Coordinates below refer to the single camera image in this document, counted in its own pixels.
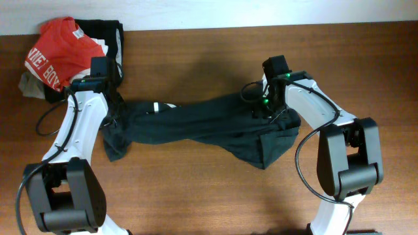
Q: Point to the white folded garment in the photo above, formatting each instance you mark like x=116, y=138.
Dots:
x=83, y=73

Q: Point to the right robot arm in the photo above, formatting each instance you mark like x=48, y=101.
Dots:
x=349, y=161

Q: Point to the red folded t-shirt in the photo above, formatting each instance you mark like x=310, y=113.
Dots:
x=62, y=51

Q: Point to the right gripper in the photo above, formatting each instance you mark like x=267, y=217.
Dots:
x=270, y=115

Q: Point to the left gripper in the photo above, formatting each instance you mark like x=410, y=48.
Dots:
x=123, y=109

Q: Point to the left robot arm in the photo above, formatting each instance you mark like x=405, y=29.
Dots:
x=64, y=193

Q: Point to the dark green Nike t-shirt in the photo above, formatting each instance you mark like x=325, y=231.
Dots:
x=227, y=122

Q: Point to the black folded garment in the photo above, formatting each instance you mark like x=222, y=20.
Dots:
x=111, y=31

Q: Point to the beige folded garment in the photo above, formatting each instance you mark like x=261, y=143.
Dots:
x=31, y=86

